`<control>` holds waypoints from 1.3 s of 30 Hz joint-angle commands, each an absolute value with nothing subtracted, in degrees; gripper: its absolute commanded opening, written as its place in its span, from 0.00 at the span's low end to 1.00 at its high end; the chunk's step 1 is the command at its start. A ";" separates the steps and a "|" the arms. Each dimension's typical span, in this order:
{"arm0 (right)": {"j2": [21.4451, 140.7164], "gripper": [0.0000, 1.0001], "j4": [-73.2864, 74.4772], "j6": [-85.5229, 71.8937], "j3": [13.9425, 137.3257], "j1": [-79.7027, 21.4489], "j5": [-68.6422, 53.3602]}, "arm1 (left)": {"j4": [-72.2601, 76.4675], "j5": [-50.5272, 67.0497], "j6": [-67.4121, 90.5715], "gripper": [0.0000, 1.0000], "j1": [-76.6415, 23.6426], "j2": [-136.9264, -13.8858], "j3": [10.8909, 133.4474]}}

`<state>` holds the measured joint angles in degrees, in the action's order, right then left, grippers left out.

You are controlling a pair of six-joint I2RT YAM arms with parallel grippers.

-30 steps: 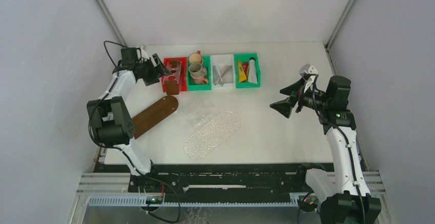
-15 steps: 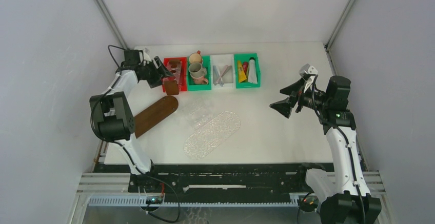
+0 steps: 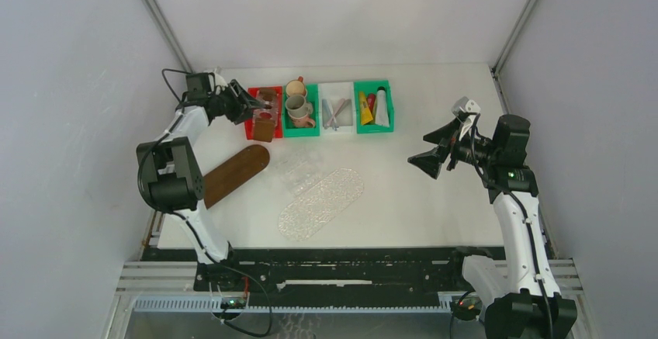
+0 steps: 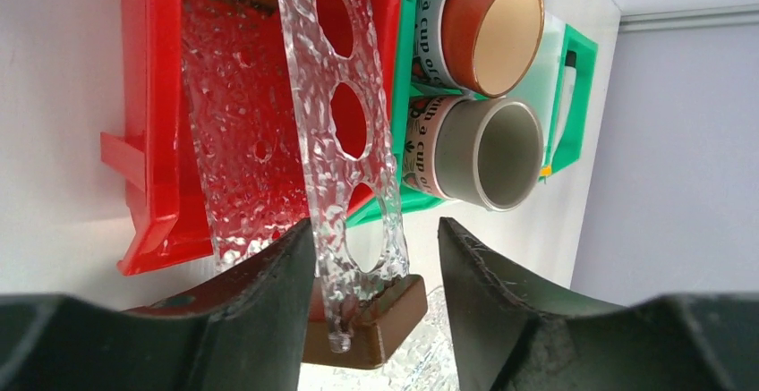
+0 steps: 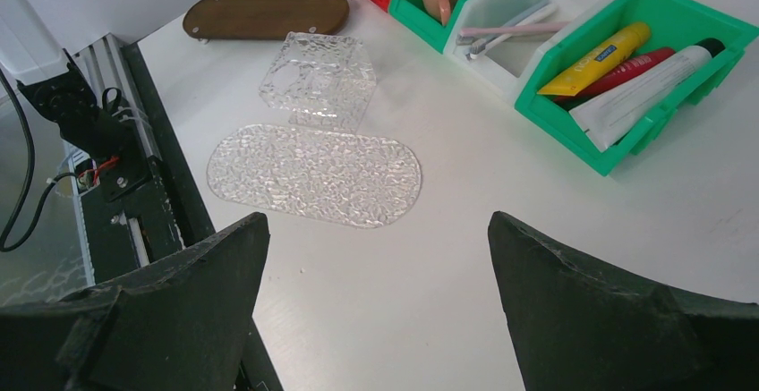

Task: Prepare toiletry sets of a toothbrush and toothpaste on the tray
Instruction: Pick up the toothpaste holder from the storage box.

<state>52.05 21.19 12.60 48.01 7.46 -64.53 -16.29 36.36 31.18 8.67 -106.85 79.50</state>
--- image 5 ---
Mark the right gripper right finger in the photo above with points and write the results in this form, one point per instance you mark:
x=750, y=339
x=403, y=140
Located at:
x=580, y=323

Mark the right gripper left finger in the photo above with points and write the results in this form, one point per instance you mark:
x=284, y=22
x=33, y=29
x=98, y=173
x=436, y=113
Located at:
x=183, y=322

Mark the clear acrylic holder box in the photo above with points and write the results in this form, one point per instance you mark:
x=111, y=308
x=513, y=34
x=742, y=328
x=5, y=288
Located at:
x=326, y=82

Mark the clear textured oval tray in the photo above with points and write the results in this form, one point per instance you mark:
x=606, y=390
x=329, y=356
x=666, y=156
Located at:
x=346, y=179

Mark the white toothpaste tube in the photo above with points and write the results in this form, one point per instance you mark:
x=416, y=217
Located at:
x=608, y=117

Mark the yellow toothpaste tube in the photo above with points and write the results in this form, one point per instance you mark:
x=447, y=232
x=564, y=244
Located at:
x=599, y=61

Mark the green bin with toothpaste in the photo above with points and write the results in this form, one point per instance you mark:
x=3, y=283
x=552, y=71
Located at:
x=674, y=23

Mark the red toothpaste tube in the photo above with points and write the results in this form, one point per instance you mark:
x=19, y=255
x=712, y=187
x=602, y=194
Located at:
x=626, y=71

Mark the pink toothbrush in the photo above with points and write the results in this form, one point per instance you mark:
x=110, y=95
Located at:
x=469, y=33

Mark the brown wooden oval tray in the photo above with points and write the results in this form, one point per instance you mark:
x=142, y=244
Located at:
x=264, y=19

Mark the white translucent bin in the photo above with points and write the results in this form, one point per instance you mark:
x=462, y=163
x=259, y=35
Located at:
x=509, y=65

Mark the green bin with cups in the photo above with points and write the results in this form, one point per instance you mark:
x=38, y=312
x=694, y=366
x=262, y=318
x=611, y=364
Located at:
x=413, y=16

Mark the black front rail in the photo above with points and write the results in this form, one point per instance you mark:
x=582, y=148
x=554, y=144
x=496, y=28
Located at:
x=165, y=214

